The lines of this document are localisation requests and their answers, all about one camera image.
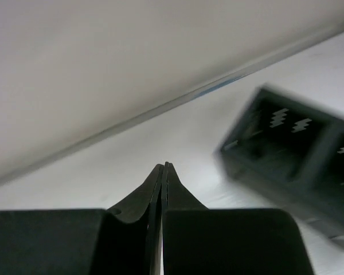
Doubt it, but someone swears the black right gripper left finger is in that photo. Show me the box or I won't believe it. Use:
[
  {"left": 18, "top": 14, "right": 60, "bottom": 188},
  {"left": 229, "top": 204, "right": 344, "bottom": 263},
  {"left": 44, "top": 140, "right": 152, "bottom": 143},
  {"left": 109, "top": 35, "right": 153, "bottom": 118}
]
[{"left": 0, "top": 164, "right": 163, "bottom": 274}]

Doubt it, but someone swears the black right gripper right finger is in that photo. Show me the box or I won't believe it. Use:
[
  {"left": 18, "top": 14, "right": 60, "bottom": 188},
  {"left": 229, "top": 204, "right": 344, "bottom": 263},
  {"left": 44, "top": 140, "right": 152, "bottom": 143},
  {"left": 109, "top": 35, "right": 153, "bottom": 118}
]
[{"left": 161, "top": 162, "right": 314, "bottom": 274}]

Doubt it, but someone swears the black slotted organizer box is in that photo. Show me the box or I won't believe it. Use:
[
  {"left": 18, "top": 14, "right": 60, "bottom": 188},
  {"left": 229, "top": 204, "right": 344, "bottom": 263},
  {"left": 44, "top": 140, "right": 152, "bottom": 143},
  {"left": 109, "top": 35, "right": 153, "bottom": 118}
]
[{"left": 218, "top": 86, "right": 344, "bottom": 250}]

